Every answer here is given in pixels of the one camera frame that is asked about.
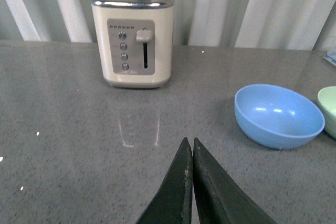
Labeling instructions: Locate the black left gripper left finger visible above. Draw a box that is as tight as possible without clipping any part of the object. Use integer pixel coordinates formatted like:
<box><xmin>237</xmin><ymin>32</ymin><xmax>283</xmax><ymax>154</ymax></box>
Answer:
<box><xmin>137</xmin><ymin>137</ymin><xmax>193</xmax><ymax>223</ymax></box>

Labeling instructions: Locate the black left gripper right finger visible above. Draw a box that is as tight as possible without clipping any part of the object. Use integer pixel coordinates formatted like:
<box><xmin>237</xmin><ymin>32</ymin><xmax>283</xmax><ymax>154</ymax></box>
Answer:
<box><xmin>193</xmin><ymin>138</ymin><xmax>275</xmax><ymax>223</ymax></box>

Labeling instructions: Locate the blue plastic bowl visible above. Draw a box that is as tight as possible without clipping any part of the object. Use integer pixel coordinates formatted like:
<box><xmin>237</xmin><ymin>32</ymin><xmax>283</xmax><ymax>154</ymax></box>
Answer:
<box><xmin>234</xmin><ymin>84</ymin><xmax>325</xmax><ymax>150</ymax></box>

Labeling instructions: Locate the green plastic bowl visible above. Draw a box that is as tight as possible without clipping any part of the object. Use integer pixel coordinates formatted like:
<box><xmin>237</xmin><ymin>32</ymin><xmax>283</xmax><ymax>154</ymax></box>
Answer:
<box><xmin>317</xmin><ymin>86</ymin><xmax>336</xmax><ymax>139</ymax></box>

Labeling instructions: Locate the clear plastic food container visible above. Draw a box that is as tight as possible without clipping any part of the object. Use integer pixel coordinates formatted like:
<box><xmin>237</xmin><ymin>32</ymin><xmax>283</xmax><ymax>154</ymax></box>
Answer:
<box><xmin>323</xmin><ymin>51</ymin><xmax>336</xmax><ymax>66</ymax></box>

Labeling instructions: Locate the cream two-slot toaster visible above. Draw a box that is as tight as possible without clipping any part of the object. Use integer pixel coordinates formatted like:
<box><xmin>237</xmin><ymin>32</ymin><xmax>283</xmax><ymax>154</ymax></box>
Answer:
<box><xmin>91</xmin><ymin>0</ymin><xmax>174</xmax><ymax>88</ymax></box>

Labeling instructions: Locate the white curtain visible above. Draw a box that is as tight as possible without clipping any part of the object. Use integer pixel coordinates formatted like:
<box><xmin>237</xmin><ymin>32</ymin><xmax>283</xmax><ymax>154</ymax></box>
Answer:
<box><xmin>1</xmin><ymin>0</ymin><xmax>335</xmax><ymax>50</ymax></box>

